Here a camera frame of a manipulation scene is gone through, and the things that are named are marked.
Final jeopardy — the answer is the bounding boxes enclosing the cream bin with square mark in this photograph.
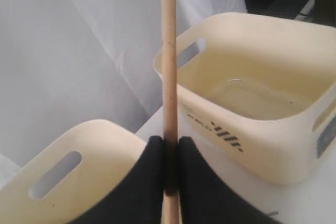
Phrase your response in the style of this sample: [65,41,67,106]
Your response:
[153,12,336,186]

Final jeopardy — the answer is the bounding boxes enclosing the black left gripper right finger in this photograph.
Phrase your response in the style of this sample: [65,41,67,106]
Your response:
[177,136,278,224]

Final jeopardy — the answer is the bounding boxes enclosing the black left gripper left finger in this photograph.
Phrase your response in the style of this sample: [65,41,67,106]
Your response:
[72,136,164,224]

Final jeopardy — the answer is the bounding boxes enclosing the short wooden chopstick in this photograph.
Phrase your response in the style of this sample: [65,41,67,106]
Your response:
[161,0,180,223]

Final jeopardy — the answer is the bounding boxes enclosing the cream bin with triangle mark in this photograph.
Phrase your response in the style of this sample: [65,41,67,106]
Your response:
[1,120,146,223]

